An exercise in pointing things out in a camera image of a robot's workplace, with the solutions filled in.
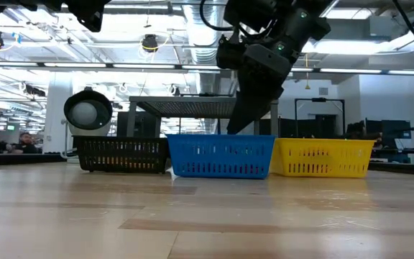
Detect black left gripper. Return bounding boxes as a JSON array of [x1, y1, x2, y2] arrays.
[[0, 0, 114, 34]]

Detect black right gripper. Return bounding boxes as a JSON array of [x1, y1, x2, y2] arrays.
[[216, 33, 295, 135]]

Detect blue plastic basket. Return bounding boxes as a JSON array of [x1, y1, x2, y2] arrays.
[[165, 134, 277, 180]]

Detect black plastic basket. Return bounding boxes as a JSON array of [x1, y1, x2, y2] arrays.
[[72, 135, 170, 174]]

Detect grey perforated metal riser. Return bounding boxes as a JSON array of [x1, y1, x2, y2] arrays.
[[126, 95, 280, 140]]

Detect long ceiling light strip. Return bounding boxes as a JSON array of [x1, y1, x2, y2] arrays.
[[0, 60, 414, 76]]

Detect yellow plastic basket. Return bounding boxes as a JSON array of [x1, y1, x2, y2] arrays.
[[269, 138, 377, 179]]

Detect black screen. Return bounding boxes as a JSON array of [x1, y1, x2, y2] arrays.
[[116, 111, 162, 138]]

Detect white square column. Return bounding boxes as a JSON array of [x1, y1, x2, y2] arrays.
[[42, 77, 74, 155]]

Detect dark workstation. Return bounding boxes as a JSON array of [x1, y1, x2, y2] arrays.
[[346, 119, 414, 165]]

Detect yellow hanging cord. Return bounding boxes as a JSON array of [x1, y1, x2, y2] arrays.
[[303, 53, 311, 91]]

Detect black metal frame stand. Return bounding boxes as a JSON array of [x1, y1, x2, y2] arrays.
[[294, 97, 346, 140]]

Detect silver ribbed ventilation duct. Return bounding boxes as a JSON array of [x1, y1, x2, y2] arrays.
[[182, 0, 229, 96]]

